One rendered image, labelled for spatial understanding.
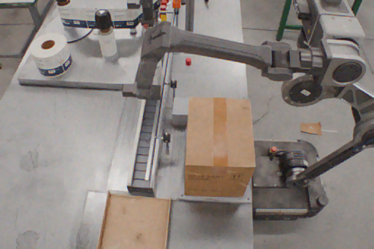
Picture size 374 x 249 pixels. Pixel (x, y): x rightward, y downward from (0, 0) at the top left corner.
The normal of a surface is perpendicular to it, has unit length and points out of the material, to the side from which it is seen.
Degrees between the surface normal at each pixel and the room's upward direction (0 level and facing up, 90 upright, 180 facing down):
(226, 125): 0
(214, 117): 0
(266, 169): 0
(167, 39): 31
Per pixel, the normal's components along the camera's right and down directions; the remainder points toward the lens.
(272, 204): 0.01, -0.62
